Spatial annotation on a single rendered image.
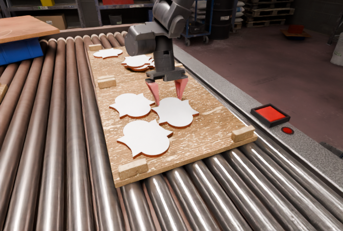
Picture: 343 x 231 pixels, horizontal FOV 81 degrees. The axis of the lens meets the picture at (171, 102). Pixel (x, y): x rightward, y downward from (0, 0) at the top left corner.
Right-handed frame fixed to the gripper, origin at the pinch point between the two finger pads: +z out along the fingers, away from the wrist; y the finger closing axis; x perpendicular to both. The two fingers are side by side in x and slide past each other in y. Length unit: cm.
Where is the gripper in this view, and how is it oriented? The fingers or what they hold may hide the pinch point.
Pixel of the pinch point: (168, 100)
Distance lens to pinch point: 60.3
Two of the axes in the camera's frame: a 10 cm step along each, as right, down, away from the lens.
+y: 9.3, -2.0, 3.0
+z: 1.1, 9.4, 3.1
